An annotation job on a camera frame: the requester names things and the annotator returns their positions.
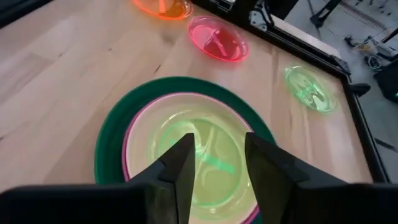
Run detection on pink plastic plate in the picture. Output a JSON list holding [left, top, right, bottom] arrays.
[[121, 91, 261, 224]]

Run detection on floor cables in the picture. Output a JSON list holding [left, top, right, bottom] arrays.
[[343, 34, 398, 71]]

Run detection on black stand post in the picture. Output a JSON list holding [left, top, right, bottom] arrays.
[[310, 0, 343, 28]]

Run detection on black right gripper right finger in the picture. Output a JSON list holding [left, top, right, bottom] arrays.
[[244, 132, 398, 224]]

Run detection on black corner clamp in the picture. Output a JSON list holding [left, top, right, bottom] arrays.
[[348, 82, 371, 98]]

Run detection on cream plastic plate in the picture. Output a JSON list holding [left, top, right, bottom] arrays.
[[125, 93, 257, 224]]

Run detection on black table frame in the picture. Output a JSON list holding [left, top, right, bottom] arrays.
[[0, 0, 391, 184]]

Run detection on translucent red plastic plate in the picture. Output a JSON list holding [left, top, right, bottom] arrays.
[[187, 15, 249, 63]]

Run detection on translucent yellow-green plastic plate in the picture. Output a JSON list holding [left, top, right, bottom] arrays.
[[147, 108, 251, 218]]

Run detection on translucent orange plastic plate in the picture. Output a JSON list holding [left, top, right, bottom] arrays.
[[132, 0, 193, 21]]

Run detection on translucent green plastic plate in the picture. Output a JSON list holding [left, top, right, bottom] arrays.
[[284, 64, 339, 113]]

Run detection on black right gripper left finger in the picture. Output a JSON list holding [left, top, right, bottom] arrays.
[[0, 133, 197, 224]]

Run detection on dark green plastic plate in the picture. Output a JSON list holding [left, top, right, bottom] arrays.
[[94, 76, 277, 224]]

